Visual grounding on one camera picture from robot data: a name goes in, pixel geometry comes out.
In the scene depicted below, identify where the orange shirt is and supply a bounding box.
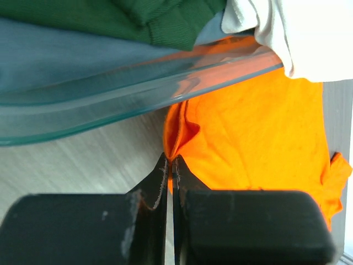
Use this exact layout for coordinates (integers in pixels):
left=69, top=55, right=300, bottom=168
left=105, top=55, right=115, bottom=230
left=163, top=68, right=352, bottom=225

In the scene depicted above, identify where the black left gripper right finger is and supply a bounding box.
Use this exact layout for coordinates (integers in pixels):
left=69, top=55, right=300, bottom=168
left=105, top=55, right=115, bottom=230
left=172, top=155, right=209, bottom=264

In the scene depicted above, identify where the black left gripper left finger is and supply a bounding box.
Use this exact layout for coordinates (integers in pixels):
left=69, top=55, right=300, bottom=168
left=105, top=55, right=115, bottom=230
left=121, top=153, right=169, bottom=264

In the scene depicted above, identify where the teal plastic basket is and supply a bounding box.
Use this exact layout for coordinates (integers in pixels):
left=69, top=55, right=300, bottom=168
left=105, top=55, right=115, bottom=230
left=1, top=14, right=282, bottom=146

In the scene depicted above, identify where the white t shirt in basket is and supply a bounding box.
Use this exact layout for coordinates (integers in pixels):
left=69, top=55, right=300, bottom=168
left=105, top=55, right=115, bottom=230
left=221, top=0, right=352, bottom=82

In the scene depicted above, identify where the dark green t shirt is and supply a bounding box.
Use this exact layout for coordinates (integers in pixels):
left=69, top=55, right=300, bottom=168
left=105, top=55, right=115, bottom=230
left=1, top=1, right=226, bottom=51

